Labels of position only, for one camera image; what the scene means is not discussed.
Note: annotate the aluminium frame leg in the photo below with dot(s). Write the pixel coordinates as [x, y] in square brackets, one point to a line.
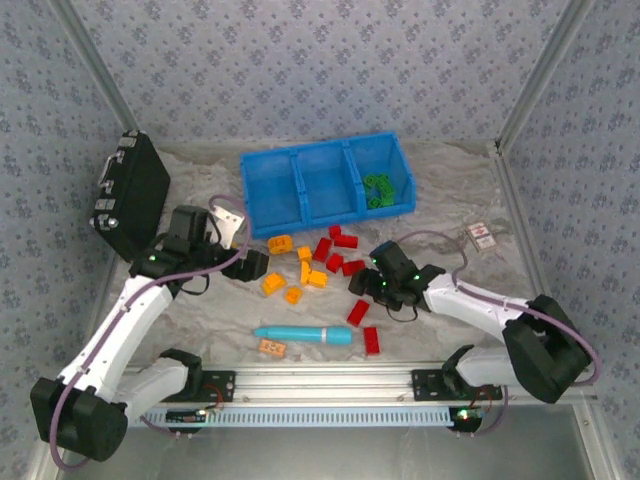
[597, 445]

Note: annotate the blue three-compartment bin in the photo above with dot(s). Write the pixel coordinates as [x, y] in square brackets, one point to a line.
[272, 180]

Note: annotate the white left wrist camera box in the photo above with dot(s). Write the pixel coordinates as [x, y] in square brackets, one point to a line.
[227, 222]

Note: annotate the small red white card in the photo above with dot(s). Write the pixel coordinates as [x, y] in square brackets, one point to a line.
[481, 237]

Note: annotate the black hard case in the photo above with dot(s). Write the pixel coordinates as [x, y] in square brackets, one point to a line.
[135, 200]

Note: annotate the teal marker pen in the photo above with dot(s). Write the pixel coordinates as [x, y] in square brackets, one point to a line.
[300, 334]

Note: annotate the silver case latch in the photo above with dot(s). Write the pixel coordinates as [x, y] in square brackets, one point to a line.
[106, 222]
[105, 204]
[131, 139]

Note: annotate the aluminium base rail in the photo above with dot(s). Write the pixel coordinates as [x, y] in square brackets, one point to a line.
[320, 382]

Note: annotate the flat orange lego plate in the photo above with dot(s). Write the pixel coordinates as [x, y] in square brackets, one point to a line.
[272, 347]

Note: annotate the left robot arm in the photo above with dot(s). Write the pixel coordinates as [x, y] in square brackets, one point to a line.
[115, 340]

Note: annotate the red lego brick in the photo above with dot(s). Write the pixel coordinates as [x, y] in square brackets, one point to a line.
[334, 262]
[352, 266]
[371, 341]
[322, 249]
[346, 241]
[334, 231]
[358, 312]

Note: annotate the aluminium frame post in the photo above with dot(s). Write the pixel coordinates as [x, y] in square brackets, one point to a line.
[544, 70]
[96, 65]

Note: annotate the orange lego brick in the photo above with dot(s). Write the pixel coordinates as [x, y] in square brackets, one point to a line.
[273, 283]
[304, 253]
[318, 278]
[305, 272]
[280, 243]
[293, 295]

